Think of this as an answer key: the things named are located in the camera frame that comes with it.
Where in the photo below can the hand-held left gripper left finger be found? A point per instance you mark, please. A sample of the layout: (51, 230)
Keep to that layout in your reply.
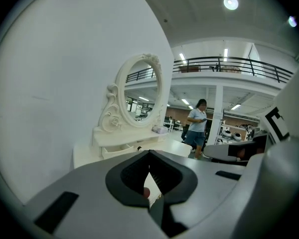
(89, 195)

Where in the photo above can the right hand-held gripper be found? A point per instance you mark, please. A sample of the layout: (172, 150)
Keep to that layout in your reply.
(276, 126)

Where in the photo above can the oval white-framed mirror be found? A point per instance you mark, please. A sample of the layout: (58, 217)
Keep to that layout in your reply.
(142, 96)

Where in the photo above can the small white drawer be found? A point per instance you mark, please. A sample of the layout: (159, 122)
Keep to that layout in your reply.
(114, 154)

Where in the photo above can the round ceiling lamp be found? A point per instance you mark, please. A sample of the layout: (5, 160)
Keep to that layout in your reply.
(230, 2)

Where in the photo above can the purple wrapped packet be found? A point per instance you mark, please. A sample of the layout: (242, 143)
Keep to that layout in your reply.
(160, 129)

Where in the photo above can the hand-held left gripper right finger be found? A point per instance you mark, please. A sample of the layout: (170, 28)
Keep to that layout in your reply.
(209, 190)

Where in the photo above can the black balcony railing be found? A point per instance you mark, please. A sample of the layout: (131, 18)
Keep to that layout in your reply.
(239, 63)

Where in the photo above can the white dressing table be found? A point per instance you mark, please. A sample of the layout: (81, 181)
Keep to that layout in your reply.
(89, 155)

